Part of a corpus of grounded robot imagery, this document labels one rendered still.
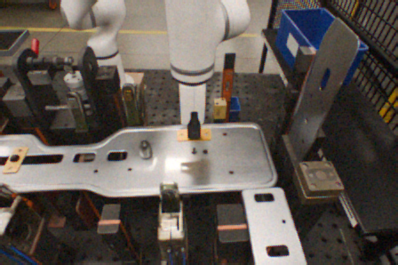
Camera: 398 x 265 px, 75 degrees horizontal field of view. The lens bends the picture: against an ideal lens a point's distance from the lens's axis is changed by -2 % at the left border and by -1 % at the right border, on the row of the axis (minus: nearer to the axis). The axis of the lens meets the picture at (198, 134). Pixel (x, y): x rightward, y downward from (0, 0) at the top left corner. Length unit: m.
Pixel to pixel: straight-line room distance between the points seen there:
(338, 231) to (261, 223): 0.45
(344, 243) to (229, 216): 0.48
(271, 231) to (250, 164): 0.17
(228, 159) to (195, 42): 0.34
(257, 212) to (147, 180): 0.27
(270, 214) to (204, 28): 0.41
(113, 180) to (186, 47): 0.38
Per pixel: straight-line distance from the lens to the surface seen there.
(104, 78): 0.78
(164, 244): 0.55
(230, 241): 0.60
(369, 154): 0.78
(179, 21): 0.44
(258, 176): 0.66
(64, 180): 0.72
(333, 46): 0.57
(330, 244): 0.98
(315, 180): 0.62
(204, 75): 0.49
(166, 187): 0.50
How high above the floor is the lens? 1.54
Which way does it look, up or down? 47 degrees down
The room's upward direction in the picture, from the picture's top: straight up
